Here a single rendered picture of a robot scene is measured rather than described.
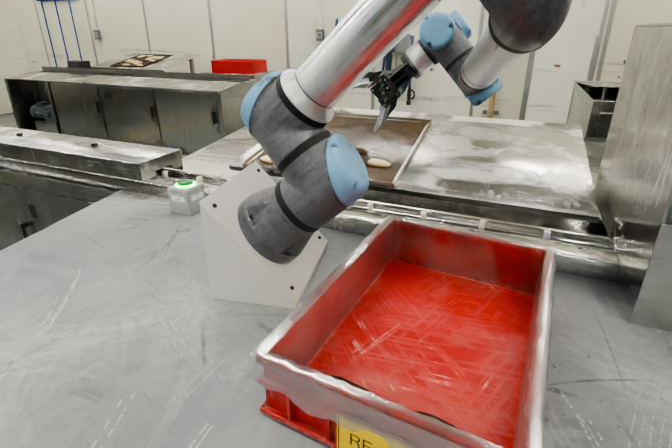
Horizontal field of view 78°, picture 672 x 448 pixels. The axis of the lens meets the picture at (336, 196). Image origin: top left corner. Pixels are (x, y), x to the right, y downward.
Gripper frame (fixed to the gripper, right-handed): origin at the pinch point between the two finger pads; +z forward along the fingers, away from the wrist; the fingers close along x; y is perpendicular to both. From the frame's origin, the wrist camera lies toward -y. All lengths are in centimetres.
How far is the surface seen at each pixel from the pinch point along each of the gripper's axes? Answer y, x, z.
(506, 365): 65, 36, -12
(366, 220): 26.1, 18.9, 7.8
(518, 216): 8, 49, -18
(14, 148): -3, -67, 103
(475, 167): -5.0, 35.9, -15.1
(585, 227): 12, 59, -30
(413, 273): 42, 28, 0
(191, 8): -429, -183, 202
